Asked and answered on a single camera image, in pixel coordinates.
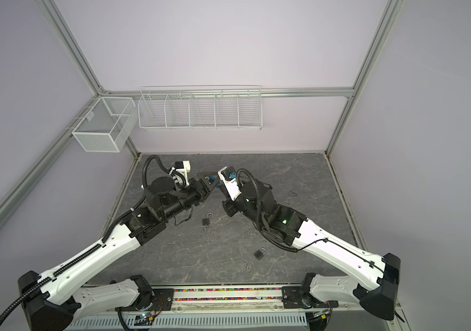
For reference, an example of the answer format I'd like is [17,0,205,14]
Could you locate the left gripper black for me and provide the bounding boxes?
[161,172,222,221]

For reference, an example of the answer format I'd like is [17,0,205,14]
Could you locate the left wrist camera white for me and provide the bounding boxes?
[169,160,191,189]

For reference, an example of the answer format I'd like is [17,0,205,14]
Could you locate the white wire shelf basket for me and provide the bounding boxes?
[138,85,263,130]

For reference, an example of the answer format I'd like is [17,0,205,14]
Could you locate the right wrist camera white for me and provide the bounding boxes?
[217,166,241,201]

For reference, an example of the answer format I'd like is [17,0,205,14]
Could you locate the white vented cable duct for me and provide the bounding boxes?
[67,312,308,330]

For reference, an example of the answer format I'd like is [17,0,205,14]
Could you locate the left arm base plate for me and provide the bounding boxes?
[120,288,175,312]

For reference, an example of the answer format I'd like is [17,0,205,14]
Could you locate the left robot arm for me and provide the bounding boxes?
[0,155,219,330]

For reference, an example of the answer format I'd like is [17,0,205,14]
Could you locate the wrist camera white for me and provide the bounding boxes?
[217,166,241,201]
[169,160,191,189]

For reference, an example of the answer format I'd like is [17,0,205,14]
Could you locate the aluminium frame rails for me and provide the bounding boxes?
[0,1,403,231]

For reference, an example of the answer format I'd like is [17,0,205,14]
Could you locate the silver padlock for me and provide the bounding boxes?
[202,212,213,227]

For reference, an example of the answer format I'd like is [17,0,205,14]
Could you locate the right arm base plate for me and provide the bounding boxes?
[281,286,339,309]

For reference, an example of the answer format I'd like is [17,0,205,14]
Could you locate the dark grey padlock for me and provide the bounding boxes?
[253,248,267,261]

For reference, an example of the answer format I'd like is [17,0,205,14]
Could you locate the white mesh box basket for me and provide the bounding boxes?
[73,97,138,153]

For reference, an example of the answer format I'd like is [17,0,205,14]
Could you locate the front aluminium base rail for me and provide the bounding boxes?
[51,282,402,317]

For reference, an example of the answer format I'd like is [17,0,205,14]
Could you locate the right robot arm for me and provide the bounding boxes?
[217,167,401,321]

